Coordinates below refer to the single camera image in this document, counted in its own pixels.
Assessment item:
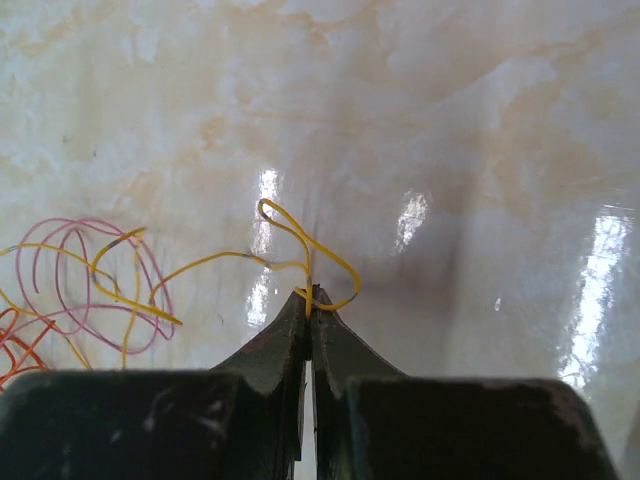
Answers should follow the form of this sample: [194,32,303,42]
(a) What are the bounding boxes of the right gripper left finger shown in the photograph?
[212,292,306,395]

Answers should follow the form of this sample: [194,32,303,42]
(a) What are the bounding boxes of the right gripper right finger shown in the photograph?
[309,285,405,398]

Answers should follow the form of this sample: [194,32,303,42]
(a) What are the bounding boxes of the yellow orange wires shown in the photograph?
[0,307,56,391]

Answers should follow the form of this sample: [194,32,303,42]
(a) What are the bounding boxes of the pink wire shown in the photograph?
[14,217,176,356]

